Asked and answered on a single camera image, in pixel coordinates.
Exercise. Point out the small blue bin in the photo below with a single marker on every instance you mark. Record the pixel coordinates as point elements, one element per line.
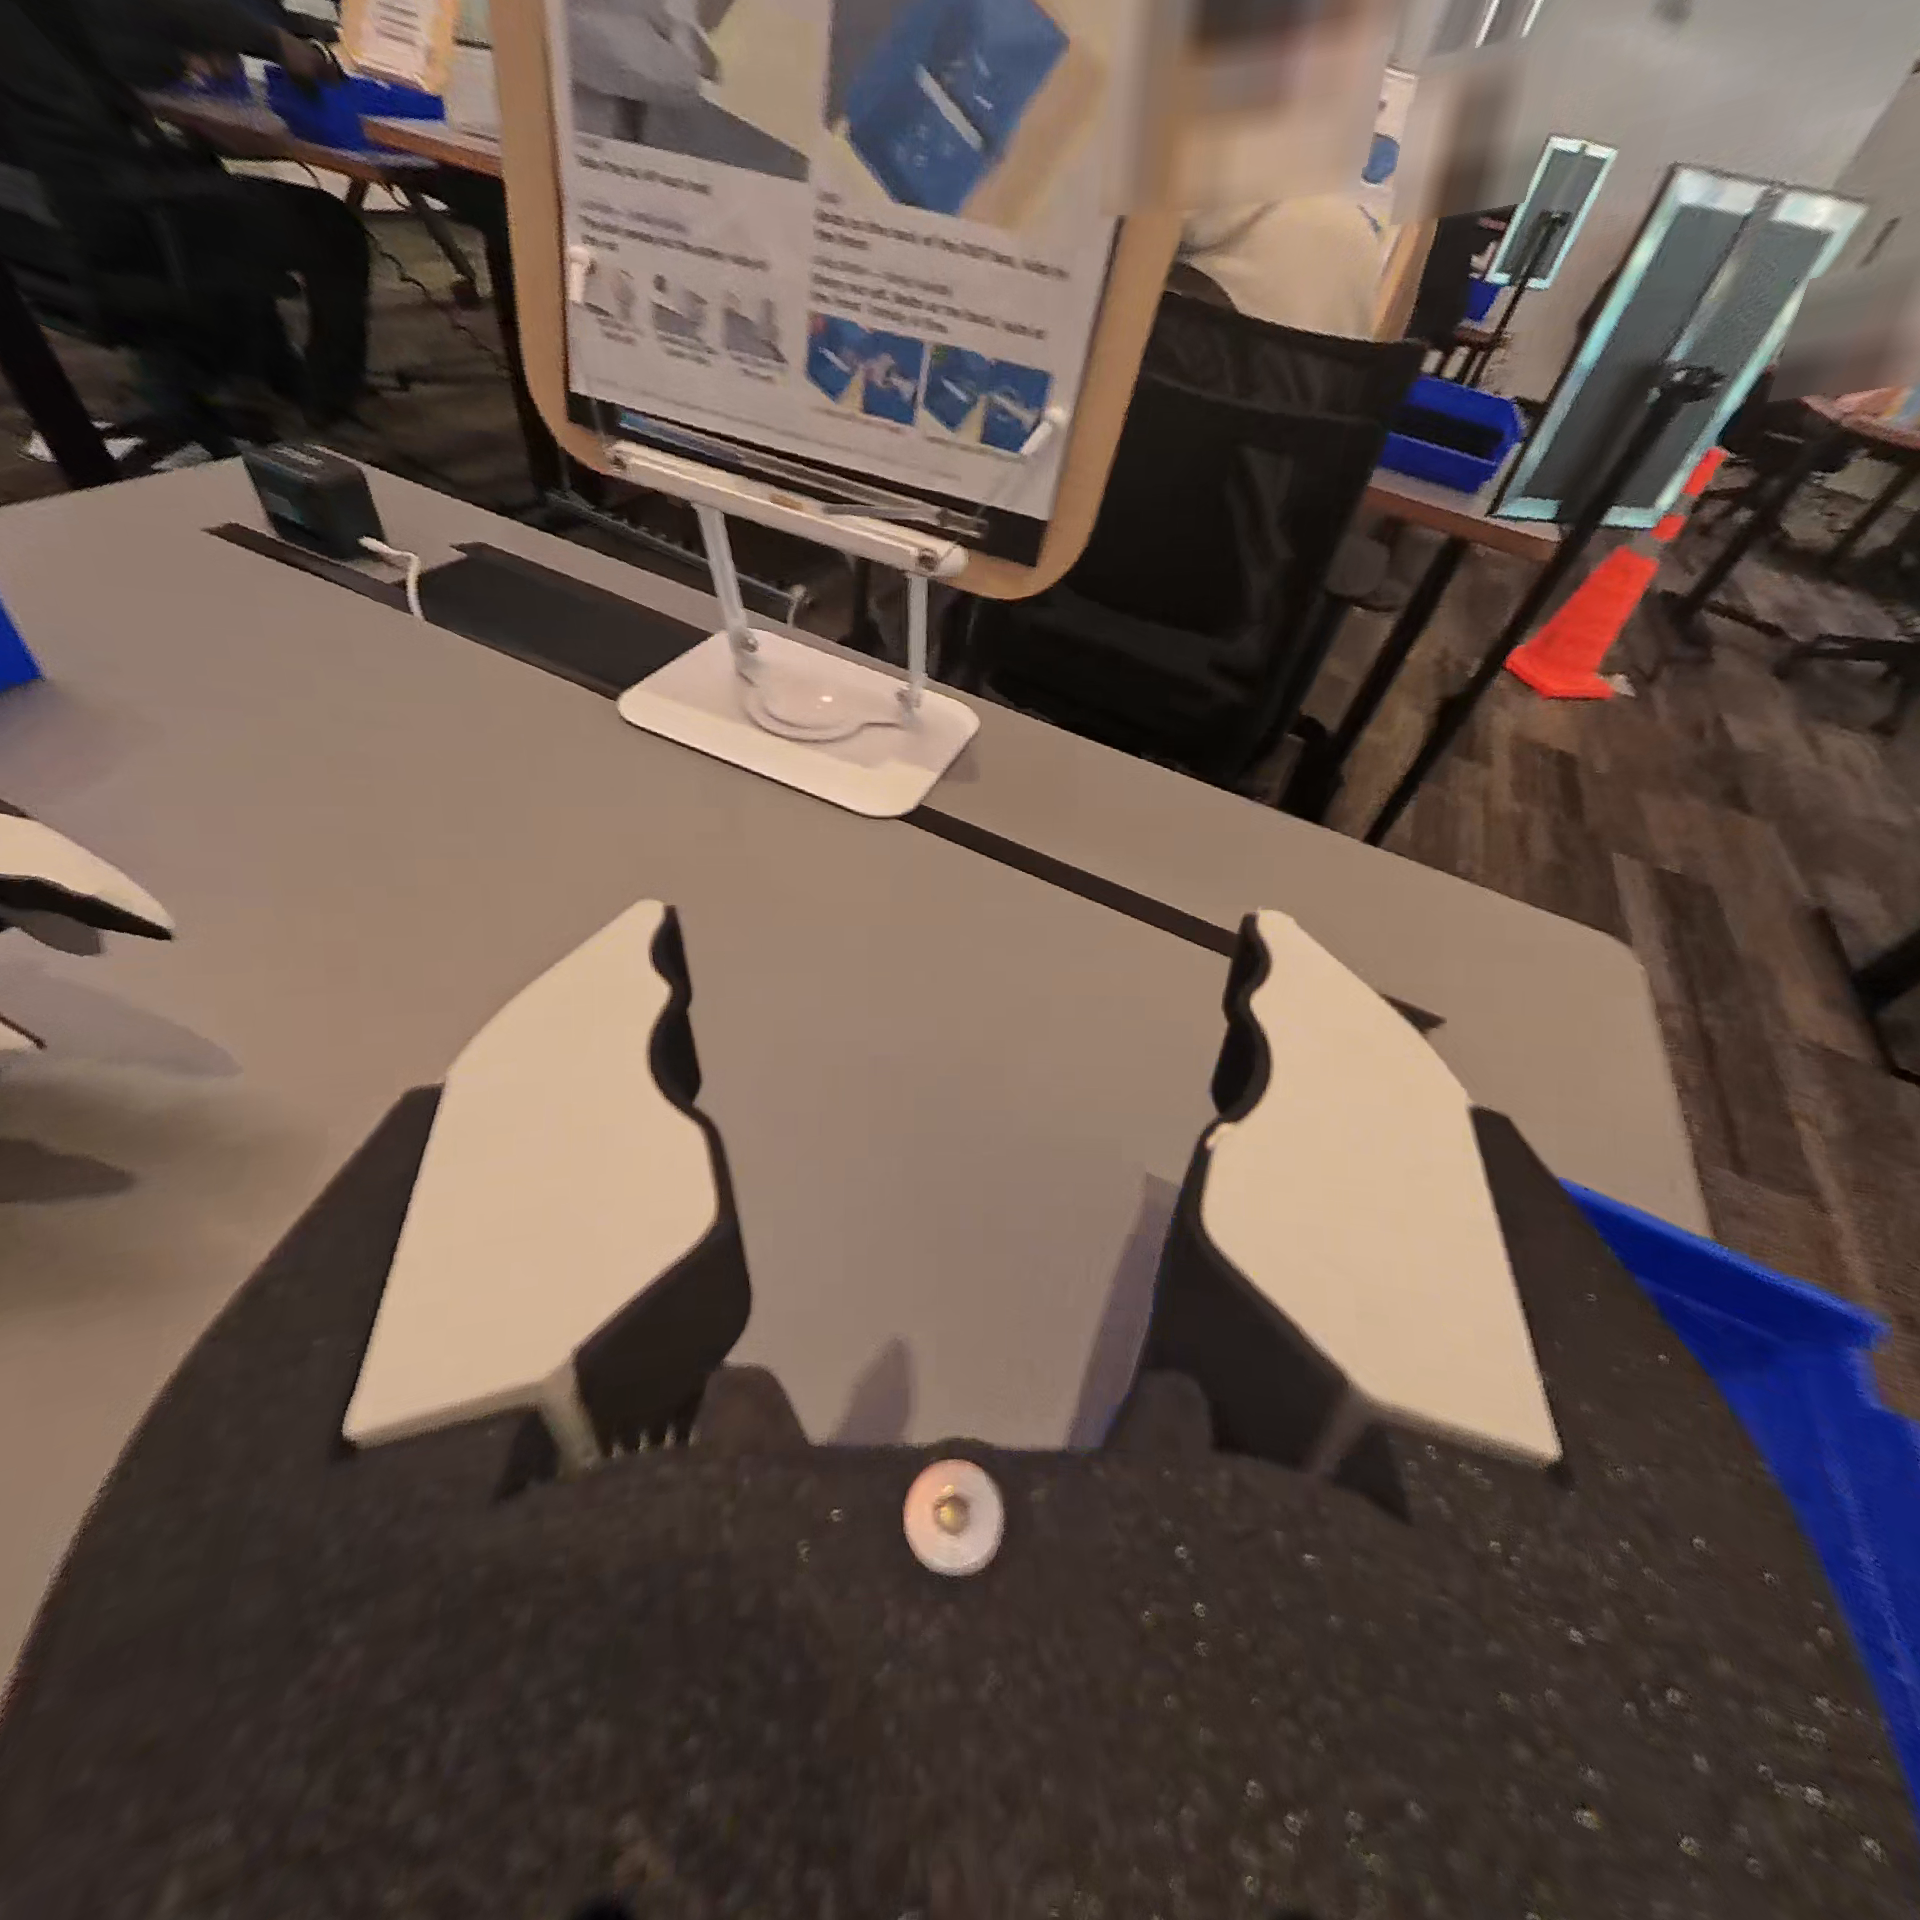
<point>354,110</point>
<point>1456,429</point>

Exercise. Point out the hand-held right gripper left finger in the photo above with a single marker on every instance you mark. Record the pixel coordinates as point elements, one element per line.
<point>554,1200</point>

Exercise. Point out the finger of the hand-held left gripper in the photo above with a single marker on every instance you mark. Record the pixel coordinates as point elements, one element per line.
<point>61,886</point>

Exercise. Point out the orange traffic cone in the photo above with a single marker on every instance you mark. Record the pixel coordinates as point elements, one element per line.
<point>1592,616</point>

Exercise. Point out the black office chair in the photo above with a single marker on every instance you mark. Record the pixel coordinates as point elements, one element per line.
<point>1200,569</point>

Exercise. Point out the black tripod stand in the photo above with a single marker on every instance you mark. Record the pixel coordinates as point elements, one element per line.
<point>1487,661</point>

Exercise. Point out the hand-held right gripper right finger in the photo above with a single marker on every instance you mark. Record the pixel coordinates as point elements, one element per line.
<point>1350,1200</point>

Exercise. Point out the black charger box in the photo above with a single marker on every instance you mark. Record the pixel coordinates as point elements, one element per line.
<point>307,504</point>

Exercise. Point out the blue plastic bin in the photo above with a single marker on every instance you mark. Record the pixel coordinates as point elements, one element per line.
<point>17,652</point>
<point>1768,1335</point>

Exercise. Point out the instruction sheet on white stand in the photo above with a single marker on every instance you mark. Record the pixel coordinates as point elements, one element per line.
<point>1108,421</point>

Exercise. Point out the wooden desk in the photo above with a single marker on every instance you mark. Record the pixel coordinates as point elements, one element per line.
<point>437,142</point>

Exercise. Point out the printed instruction sheet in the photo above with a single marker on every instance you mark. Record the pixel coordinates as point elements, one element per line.
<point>721,255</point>

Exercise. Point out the wooden board with paper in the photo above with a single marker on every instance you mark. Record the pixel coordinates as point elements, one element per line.
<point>398,38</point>

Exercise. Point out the small framed light panel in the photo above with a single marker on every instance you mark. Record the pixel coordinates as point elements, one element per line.
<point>1560,209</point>

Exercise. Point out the large framed light panel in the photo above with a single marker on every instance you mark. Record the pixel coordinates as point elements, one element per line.
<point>1681,347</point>

